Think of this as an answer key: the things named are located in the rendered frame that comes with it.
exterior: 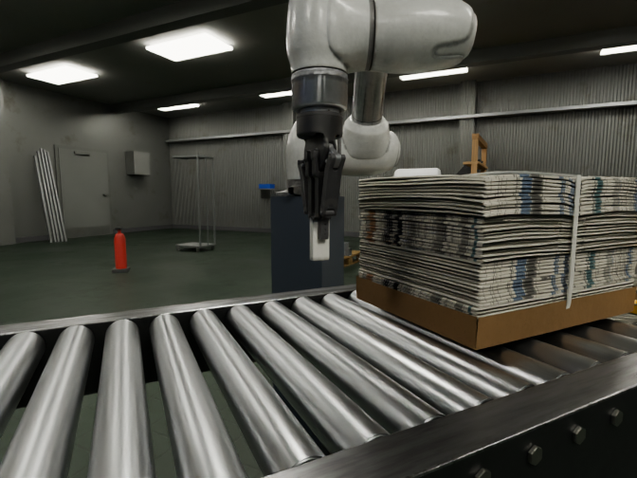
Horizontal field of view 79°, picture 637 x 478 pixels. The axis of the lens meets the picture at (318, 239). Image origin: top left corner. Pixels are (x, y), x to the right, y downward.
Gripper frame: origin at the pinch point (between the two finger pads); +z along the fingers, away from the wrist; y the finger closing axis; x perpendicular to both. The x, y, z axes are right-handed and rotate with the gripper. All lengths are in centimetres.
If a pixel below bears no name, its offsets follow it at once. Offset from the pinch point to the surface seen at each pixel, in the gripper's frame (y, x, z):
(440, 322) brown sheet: -17.8, -10.0, 10.5
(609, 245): -24.1, -38.4, 0.4
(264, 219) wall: 964, -318, 60
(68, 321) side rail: 14.8, 37.7, 13.0
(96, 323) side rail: 12.7, 33.8, 13.3
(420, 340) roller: -16.4, -7.8, 13.2
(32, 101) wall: 1003, 193, -211
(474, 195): -22.8, -10.0, -7.2
